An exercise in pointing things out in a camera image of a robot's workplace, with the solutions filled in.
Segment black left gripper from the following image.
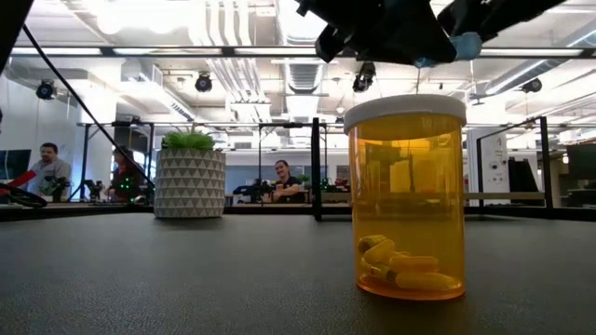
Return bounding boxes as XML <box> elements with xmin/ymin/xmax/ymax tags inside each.
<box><xmin>295</xmin><ymin>0</ymin><xmax>458</xmax><ymax>66</ymax></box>

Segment large amber bottle yellow capsules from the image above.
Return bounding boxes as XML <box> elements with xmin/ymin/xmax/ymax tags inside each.
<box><xmin>343</xmin><ymin>94</ymin><xmax>467</xmax><ymax>302</ymax></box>

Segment white cabinet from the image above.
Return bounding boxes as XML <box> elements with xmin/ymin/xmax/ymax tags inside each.
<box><xmin>467</xmin><ymin>126</ymin><xmax>512</xmax><ymax>207</ymax></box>

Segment black monitor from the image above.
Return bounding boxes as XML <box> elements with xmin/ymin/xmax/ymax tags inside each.
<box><xmin>565</xmin><ymin>142</ymin><xmax>596</xmax><ymax>181</ymax></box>

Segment person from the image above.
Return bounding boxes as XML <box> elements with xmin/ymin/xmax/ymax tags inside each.
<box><xmin>27</xmin><ymin>142</ymin><xmax>74</xmax><ymax>199</ymax></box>
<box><xmin>271</xmin><ymin>159</ymin><xmax>306</xmax><ymax>205</ymax></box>
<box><xmin>107</xmin><ymin>146</ymin><xmax>145</xmax><ymax>202</ymax></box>

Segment succulent in triangle-patterned pot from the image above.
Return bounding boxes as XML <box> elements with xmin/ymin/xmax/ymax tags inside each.
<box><xmin>154</xmin><ymin>129</ymin><xmax>227</xmax><ymax>220</ymax></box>

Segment black table mat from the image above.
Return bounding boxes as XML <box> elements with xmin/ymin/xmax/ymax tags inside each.
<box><xmin>0</xmin><ymin>212</ymin><xmax>596</xmax><ymax>335</ymax></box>

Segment red plastic piece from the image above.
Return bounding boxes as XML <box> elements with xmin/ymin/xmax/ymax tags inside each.
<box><xmin>0</xmin><ymin>169</ymin><xmax>37</xmax><ymax>196</ymax></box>

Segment black hanging camera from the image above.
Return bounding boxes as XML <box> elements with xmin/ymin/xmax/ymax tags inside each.
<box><xmin>35</xmin><ymin>79</ymin><xmax>57</xmax><ymax>101</ymax></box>
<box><xmin>351</xmin><ymin>60</ymin><xmax>377</xmax><ymax>93</ymax></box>
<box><xmin>521</xmin><ymin>76</ymin><xmax>544</xmax><ymax>94</ymax></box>
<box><xmin>194</xmin><ymin>73</ymin><xmax>214</xmax><ymax>93</ymax></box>

